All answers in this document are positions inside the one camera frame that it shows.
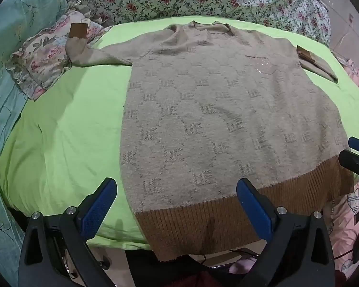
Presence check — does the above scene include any pink printed cloth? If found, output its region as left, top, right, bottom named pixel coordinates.
left=321, top=57, right=359, bottom=277

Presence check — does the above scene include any teal floral bedding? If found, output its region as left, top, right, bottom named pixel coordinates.
left=0, top=0, right=69, bottom=287

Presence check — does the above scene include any ruffled floral pillow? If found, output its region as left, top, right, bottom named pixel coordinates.
left=6, top=1, right=111, bottom=100

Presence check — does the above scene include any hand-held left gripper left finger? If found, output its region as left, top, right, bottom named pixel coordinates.
left=18, top=177, right=118, bottom=287

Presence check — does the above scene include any beige knit sweater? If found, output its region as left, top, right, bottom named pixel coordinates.
left=65, top=20, right=355, bottom=262

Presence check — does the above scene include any lime green bed sheet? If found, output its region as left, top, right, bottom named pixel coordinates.
left=0, top=18, right=359, bottom=250

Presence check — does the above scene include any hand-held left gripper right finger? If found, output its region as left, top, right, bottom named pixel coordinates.
left=236, top=178, right=337, bottom=287

